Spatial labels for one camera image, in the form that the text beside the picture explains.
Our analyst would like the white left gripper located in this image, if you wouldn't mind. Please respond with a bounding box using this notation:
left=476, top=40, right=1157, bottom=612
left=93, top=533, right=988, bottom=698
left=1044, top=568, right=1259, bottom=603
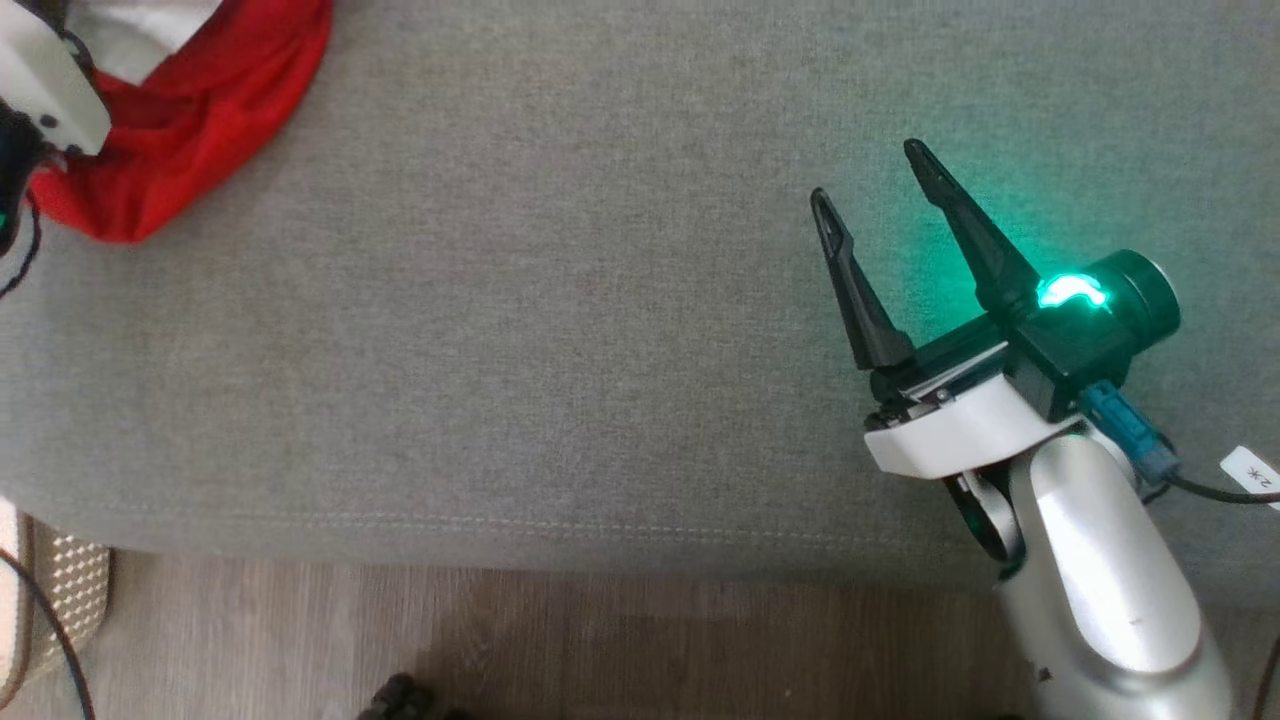
left=0, top=0, right=112, bottom=157

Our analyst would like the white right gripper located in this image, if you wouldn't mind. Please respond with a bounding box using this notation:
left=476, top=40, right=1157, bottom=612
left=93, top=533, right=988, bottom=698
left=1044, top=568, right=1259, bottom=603
left=810, top=139, right=1088, bottom=480

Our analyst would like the crumpled red garment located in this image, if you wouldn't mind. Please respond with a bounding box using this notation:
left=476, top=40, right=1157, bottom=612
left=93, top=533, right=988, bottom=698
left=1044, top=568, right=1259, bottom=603
left=28, top=0, right=334, bottom=244

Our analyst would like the grey fabric sofa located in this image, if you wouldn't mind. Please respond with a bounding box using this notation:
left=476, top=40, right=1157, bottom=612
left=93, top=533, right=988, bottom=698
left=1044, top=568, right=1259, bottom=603
left=0, top=0, right=1280, bottom=606

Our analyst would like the white patterned basket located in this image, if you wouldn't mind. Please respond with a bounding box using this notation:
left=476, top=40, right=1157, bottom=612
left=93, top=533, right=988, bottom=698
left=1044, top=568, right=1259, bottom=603
left=0, top=498, right=113, bottom=711

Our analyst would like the dark object on floor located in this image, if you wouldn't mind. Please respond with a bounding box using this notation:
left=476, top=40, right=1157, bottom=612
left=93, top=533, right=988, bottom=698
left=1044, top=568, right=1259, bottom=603
left=358, top=673, right=467, bottom=720

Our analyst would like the left cable with blue plug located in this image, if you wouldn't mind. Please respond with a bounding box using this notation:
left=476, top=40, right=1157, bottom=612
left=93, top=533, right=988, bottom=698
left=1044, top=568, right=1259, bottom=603
left=0, top=195, right=43, bottom=301

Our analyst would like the cable with blue plug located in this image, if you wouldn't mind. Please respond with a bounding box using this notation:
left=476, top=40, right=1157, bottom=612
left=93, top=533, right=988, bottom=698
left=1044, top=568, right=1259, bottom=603
left=0, top=195, right=43, bottom=301
left=1082, top=380, right=1280, bottom=506

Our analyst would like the right cable with blue plug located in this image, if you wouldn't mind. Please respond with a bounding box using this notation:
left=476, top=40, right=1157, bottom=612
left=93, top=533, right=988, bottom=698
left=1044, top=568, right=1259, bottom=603
left=1082, top=380, right=1280, bottom=506

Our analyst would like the white right cable label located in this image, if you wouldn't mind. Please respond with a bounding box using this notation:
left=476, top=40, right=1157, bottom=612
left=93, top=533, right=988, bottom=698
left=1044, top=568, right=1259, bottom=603
left=1222, top=445, right=1280, bottom=511

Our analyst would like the thin black floor cable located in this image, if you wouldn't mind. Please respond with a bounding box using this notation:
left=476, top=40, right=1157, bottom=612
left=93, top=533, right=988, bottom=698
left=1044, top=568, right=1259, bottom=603
left=0, top=548, right=97, bottom=720

